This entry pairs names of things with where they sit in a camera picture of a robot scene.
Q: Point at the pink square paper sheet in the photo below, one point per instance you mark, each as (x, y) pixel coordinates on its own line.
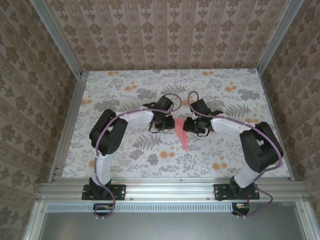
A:
(183, 137)

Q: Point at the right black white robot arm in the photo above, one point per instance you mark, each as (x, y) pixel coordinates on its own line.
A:
(262, 150)

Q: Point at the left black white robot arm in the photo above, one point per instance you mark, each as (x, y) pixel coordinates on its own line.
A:
(110, 135)

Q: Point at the grey metal sheet panel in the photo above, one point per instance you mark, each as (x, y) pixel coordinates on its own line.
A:
(170, 225)

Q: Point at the floral patterned table mat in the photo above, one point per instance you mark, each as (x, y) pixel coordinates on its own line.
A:
(150, 82)

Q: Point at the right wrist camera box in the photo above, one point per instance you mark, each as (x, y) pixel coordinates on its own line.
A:
(193, 117)

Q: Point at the aluminium front frame beam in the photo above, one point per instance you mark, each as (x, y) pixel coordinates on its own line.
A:
(170, 190)

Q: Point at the aluminium right side rail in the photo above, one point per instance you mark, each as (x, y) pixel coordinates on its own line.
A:
(269, 100)

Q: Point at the aluminium rail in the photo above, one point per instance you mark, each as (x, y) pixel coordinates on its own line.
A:
(37, 217)
(303, 217)
(269, 100)
(75, 100)

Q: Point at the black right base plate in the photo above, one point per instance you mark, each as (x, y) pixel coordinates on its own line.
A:
(220, 192)

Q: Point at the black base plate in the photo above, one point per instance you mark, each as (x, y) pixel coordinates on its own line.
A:
(120, 192)
(220, 192)

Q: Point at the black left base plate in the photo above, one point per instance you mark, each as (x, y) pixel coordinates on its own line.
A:
(120, 192)

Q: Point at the aluminium left side rail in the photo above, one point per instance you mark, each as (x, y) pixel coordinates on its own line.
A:
(75, 100)

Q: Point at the aluminium right corner post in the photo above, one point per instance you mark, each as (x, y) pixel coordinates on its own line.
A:
(277, 37)

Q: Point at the aluminium corner post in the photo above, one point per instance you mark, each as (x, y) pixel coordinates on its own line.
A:
(58, 37)
(277, 37)

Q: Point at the aluminium left corner post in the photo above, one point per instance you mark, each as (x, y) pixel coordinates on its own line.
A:
(58, 37)

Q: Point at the aluminium lower right rail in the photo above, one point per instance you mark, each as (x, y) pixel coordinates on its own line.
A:
(303, 217)

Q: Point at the aluminium lower left rail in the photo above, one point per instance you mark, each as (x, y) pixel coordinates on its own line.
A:
(37, 217)

